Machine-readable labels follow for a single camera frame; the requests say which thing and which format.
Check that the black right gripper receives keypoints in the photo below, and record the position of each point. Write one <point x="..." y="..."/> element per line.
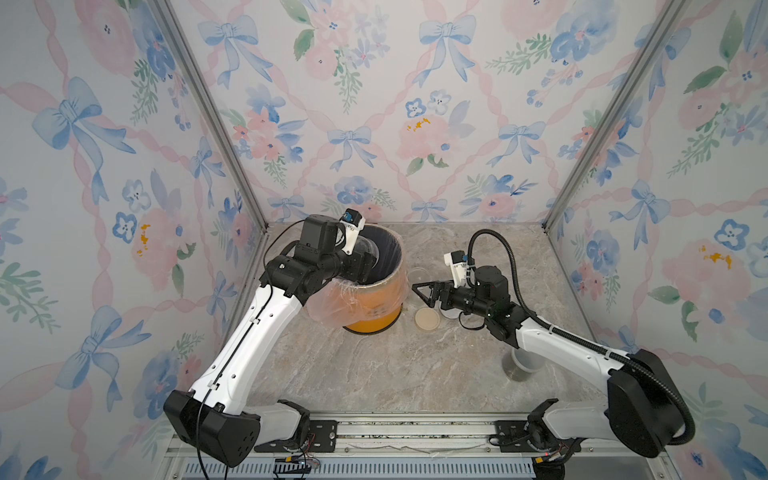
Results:
<point x="447" y="289"/>

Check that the glass jar with tea leaves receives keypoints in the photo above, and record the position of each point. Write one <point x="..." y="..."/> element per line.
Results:
<point x="419" y="275"/>

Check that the beige jar lid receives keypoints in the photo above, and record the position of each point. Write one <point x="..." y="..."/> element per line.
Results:
<point x="427" y="319"/>

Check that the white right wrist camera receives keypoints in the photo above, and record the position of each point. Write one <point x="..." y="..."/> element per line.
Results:
<point x="458" y="263"/>

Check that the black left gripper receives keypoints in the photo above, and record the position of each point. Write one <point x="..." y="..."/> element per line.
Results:
<point x="361" y="266"/>

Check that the aluminium frame rail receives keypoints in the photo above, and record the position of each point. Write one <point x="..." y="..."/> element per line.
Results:
<point x="420" y="446"/>

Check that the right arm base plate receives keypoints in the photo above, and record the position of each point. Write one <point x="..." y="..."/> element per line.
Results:
<point x="516" y="437"/>

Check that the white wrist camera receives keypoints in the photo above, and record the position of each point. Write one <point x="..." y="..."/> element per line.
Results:
<point x="351" y="224"/>
<point x="458" y="263"/>

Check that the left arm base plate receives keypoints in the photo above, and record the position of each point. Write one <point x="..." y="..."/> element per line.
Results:
<point x="318" y="436"/>

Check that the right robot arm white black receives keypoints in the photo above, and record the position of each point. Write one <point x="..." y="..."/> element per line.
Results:
<point x="641" y="409"/>

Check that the aluminium corner post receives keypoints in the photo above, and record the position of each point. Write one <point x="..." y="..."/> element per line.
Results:
<point x="660" y="31"/>
<point x="179" y="45"/>

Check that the orange trash bin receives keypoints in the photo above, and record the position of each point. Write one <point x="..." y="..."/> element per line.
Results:
<point x="374" y="307"/>

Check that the left aluminium corner post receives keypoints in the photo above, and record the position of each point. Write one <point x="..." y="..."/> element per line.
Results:
<point x="179" y="45"/>

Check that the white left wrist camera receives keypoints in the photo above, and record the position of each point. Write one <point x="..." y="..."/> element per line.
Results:
<point x="351" y="224"/>

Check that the right aluminium corner post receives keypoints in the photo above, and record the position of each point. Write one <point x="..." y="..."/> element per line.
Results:
<point x="660" y="31"/>

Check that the grey metal jar lid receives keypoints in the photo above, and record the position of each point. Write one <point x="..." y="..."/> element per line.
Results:
<point x="453" y="314"/>

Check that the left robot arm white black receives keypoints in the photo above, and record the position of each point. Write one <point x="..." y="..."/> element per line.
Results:
<point x="210" y="416"/>

